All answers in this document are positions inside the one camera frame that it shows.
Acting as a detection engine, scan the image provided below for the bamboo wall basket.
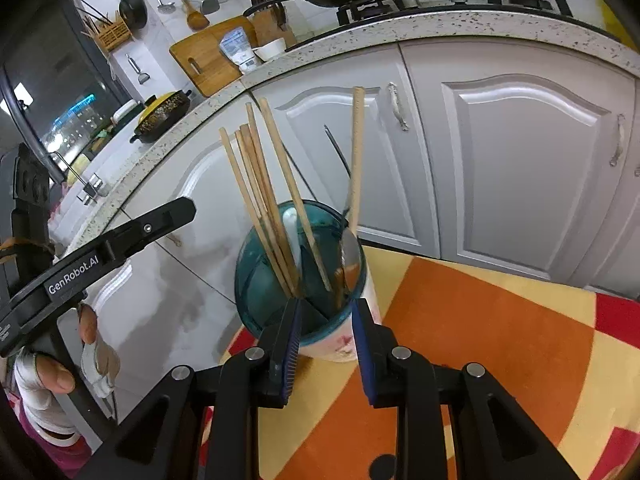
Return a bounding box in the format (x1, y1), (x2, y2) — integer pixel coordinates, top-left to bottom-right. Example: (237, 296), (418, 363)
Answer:
(80, 7), (133, 54)

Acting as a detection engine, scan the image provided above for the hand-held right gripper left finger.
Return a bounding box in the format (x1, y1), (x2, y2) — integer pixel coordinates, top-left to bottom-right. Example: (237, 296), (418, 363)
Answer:
(87, 299), (302, 480)

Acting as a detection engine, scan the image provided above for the wooden chopstick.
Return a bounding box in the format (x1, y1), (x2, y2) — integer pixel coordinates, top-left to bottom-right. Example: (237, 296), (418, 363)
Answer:
(245, 102), (302, 283)
(234, 131), (298, 295)
(219, 127), (297, 297)
(240, 125), (301, 292)
(257, 97), (333, 292)
(346, 86), (366, 233)

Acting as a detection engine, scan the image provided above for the white food container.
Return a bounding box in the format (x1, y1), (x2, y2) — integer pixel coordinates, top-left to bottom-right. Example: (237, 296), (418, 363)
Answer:
(110, 100), (143, 126)

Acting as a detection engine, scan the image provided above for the wooden knife block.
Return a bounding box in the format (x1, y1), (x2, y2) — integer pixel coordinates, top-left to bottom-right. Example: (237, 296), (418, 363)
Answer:
(248, 0), (291, 47)

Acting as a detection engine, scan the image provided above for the person's left hand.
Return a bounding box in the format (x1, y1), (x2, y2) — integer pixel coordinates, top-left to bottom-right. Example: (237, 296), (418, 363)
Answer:
(15, 305), (121, 433)

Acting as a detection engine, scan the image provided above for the printed rose blanket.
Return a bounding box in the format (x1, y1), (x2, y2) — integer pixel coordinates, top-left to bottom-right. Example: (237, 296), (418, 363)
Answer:
(200, 242), (640, 480)

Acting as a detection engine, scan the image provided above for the yellow black casserole dish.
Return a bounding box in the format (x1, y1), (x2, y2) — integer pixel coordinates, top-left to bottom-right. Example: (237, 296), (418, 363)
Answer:
(129, 88), (194, 144)

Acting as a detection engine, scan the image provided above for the wooden cutting board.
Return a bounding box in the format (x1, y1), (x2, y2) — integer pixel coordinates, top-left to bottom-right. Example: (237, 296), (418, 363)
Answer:
(169, 15), (261, 98)

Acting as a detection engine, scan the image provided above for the metal faucet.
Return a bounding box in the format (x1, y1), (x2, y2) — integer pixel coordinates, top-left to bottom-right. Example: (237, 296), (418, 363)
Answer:
(50, 152), (108, 206)

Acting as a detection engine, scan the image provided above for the white plastic spoon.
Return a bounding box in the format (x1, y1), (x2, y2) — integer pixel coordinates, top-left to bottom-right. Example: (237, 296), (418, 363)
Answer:
(281, 209), (303, 266)

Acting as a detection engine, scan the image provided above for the speckled kitchen countertop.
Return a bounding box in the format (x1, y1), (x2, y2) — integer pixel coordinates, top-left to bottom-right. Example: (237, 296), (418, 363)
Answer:
(50, 7), (640, 261)

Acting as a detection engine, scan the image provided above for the white bowl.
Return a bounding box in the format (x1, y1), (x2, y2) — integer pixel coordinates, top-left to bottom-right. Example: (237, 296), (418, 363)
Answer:
(252, 39), (287, 64)

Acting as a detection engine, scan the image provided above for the white utensil holder teal lid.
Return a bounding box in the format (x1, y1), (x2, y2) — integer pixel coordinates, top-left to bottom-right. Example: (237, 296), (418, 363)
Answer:
(234, 200), (383, 363)

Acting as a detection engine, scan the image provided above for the wooden hanging spoon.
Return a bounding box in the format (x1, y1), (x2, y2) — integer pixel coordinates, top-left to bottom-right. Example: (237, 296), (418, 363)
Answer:
(164, 0), (211, 31)

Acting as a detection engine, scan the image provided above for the black gas stove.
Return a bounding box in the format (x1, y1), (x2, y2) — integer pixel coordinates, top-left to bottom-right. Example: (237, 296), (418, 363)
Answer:
(295, 0), (576, 46)

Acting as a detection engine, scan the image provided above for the metal peeler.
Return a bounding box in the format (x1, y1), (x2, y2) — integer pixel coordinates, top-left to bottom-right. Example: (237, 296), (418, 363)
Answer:
(125, 53), (151, 86)

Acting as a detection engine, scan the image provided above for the white cabinet door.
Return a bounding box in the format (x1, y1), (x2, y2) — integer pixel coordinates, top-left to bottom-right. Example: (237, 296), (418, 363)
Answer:
(400, 39), (640, 281)
(582, 77), (640, 301)
(247, 42), (442, 261)
(65, 85), (301, 411)

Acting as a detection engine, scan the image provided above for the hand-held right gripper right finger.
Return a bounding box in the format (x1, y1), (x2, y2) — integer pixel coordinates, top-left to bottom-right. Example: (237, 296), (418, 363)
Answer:
(352, 299), (566, 480)

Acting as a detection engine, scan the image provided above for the black hanging pan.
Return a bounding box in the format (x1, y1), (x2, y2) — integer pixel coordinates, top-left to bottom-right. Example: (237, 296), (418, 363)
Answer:
(115, 0), (149, 31)

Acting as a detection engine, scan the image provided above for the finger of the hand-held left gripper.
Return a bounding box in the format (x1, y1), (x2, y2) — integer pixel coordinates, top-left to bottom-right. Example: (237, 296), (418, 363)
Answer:
(97, 197), (197, 267)

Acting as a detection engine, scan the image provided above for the dark window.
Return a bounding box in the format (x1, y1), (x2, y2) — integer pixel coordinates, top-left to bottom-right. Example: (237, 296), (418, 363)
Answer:
(0, 35), (118, 161)

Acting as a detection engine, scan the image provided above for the metal spoon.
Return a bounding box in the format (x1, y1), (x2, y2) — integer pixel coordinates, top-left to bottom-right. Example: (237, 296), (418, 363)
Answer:
(336, 229), (362, 306)

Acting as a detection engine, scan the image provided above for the white blue packet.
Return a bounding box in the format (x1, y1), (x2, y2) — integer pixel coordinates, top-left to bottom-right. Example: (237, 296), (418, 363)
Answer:
(219, 27), (259, 73)

